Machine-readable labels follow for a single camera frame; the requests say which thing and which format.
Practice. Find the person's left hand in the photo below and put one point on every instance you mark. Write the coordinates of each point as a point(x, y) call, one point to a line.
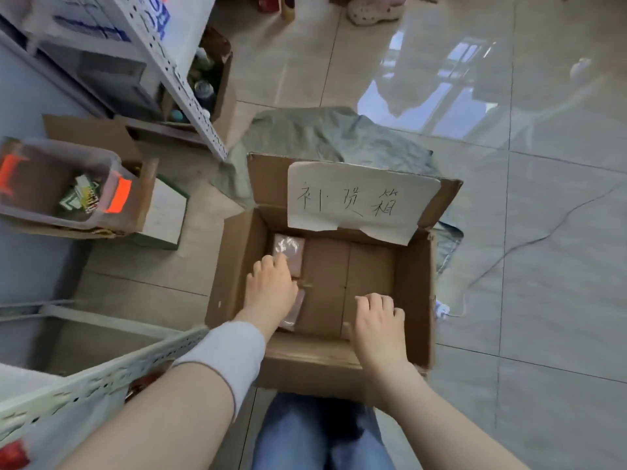
point(269, 293)

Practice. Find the person's right hand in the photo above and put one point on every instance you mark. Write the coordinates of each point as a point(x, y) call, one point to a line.
point(379, 332)

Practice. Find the purple swirl bread packet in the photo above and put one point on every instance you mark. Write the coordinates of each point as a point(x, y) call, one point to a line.
point(289, 247)
point(296, 310)

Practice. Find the brown cardboard box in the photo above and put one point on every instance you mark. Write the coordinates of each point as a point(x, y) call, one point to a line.
point(318, 362)

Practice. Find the white metal shelf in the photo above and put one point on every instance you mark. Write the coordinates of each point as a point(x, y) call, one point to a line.
point(88, 381)

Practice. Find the person's left forearm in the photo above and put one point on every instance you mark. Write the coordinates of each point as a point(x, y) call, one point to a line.
point(161, 420)

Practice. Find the person's right forearm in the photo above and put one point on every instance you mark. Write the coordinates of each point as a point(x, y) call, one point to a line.
point(441, 425)

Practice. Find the person's blue jeans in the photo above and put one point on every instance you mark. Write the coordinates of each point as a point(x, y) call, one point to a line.
point(303, 435)

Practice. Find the grey box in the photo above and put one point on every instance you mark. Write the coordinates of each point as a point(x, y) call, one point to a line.
point(98, 78)

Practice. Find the red box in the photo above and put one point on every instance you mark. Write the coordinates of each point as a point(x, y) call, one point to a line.
point(268, 2)

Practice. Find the white power strip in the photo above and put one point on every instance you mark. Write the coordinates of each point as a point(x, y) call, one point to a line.
point(442, 308)

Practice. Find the white arm sleeve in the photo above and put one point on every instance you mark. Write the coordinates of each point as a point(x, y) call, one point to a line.
point(230, 357)

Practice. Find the green clipboard with paper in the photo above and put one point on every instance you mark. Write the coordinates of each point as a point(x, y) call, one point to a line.
point(166, 215)

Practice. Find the white handwritten paper sheet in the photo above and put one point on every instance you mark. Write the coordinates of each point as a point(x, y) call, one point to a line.
point(362, 190)

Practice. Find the orange packet with dark pieces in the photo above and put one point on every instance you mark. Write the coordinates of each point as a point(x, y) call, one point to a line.
point(147, 384)

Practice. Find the grey green woven sack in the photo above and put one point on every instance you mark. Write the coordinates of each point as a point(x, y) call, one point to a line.
point(318, 132)

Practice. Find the teal capped bottle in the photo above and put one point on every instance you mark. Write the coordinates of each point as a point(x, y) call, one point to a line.
point(176, 114)

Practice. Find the brown bottle carton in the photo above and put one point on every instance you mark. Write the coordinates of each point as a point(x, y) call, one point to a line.
point(223, 92)

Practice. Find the green yellow sachets bundle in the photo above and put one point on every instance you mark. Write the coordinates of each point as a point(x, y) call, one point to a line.
point(82, 195)

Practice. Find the clear white capped bottle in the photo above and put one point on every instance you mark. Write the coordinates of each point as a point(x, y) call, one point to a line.
point(203, 92)

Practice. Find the green plastic bottle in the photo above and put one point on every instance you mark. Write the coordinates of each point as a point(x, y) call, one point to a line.
point(202, 58)

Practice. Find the clear bin with orange latches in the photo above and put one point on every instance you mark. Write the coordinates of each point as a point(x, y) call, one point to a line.
point(44, 176)

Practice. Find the white perforated metal rack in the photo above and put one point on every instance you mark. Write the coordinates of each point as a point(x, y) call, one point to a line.
point(161, 58)

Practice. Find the yellow drink bottle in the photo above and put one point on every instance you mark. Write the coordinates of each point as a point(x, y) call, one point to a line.
point(288, 7)

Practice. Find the blue white packet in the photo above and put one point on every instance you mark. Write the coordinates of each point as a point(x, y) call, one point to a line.
point(157, 17)

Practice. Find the stack of white cartons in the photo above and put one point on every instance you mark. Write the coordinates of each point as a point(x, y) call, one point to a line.
point(78, 17)

